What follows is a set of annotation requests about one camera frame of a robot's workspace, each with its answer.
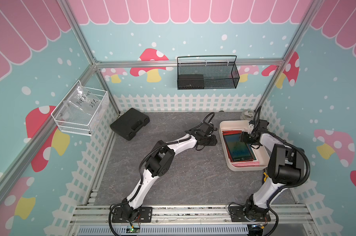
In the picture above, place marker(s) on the white plastic storage box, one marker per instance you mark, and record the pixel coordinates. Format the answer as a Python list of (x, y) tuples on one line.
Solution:
[(259, 153)]

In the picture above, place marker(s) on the black mesh wall basket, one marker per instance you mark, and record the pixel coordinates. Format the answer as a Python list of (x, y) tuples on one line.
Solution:
[(220, 72)]

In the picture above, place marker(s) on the black box in basket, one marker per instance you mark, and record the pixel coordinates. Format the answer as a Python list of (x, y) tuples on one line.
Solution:
[(190, 81)]

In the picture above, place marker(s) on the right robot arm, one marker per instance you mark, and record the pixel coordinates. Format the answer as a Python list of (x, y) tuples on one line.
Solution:
[(288, 167)]

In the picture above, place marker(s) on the white wire wall basket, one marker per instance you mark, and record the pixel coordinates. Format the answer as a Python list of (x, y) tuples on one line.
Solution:
[(82, 129)]

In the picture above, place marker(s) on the yellow handled pliers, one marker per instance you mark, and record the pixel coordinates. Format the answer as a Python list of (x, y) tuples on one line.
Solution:
[(265, 177)]

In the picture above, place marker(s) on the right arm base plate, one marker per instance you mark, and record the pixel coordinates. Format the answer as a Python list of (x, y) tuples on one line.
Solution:
[(239, 214)]

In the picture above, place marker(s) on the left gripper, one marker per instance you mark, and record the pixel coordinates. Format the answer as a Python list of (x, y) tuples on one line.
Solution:
[(213, 142)]

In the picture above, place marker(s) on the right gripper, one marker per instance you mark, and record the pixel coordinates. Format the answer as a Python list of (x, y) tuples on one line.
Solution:
[(244, 137)]

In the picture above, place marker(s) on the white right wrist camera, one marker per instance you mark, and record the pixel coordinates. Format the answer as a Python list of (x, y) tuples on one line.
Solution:
[(251, 126)]

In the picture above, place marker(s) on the clear tape roll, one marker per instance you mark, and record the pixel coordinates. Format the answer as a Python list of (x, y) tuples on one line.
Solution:
[(247, 115)]

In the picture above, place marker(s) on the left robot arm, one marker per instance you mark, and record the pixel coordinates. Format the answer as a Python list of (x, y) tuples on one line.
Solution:
[(157, 164)]

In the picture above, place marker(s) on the clear plastic bag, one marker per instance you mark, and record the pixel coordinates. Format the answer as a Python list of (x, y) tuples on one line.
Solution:
[(81, 106)]

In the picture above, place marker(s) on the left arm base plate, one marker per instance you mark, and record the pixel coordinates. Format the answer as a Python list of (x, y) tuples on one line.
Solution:
[(127, 214)]

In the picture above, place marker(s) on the black plastic tool case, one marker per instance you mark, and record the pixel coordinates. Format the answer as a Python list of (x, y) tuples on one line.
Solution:
[(128, 124)]

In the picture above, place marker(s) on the red frame writing tablet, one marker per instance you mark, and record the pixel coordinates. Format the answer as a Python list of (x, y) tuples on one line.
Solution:
[(237, 150)]

